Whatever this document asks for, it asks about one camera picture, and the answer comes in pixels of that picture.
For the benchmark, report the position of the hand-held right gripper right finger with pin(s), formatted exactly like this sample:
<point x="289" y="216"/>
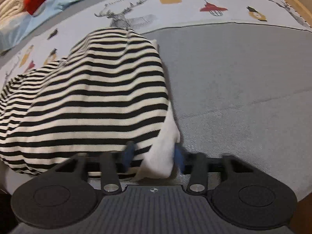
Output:
<point x="179" y="156"/>

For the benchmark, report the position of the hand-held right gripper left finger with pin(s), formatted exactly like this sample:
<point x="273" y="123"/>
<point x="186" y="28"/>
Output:
<point x="128" y="152"/>

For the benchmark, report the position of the black white striped hoodie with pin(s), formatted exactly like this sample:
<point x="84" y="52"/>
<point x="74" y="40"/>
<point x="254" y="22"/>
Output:
<point x="92" y="97"/>

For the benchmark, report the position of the printed grey white bed sheet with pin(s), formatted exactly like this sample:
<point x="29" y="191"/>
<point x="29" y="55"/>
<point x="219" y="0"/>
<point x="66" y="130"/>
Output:
<point x="231" y="82"/>

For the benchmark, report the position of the light blue duvet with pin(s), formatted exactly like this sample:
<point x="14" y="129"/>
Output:
<point x="43" y="12"/>

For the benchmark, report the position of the cream folded blanket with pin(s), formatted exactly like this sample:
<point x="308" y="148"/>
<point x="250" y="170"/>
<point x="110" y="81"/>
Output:
<point x="11" y="9"/>

